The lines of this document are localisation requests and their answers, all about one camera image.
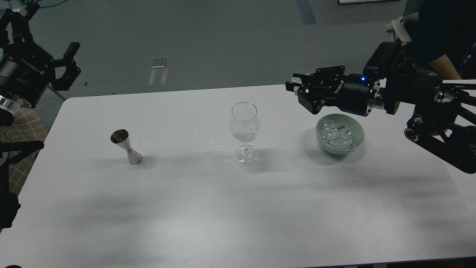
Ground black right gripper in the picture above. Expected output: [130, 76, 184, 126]
[285, 66, 374, 117]

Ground green bowl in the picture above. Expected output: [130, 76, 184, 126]
[315, 114, 365, 155]

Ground clear wine glass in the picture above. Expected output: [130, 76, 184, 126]
[230, 102, 260, 166]

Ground grey office chair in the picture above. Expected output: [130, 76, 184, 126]
[385, 0, 424, 44]

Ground black floor cables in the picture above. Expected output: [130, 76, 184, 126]
[7, 0, 67, 10]

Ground person in teal shirt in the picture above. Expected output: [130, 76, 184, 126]
[412, 0, 476, 80]

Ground steel cocktail jigger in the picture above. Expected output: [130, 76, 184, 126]
[110, 129, 143, 166]

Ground clear ice cubes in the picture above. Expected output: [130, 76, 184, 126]
[320, 120, 356, 151]

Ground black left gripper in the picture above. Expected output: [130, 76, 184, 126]
[0, 3, 81, 108]

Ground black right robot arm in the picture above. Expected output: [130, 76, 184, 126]
[285, 42, 476, 174]

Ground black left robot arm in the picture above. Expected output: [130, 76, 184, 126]
[0, 0, 81, 229]

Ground beige checkered cloth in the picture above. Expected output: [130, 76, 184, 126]
[0, 108, 48, 196]

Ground silver floor plate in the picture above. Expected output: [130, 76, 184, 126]
[151, 58, 167, 68]

